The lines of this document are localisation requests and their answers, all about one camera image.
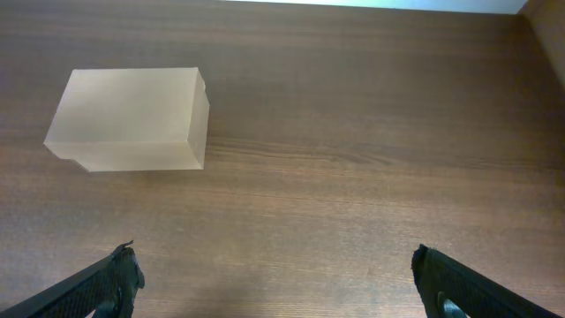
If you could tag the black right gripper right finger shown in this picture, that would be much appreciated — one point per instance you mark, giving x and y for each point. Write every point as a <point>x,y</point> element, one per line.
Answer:
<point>448,288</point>

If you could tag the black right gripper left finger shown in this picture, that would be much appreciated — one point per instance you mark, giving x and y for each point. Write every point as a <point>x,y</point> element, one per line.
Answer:
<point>107,288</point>

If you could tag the brown cardboard box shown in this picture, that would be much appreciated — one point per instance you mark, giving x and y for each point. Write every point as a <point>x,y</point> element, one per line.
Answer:
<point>132,119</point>

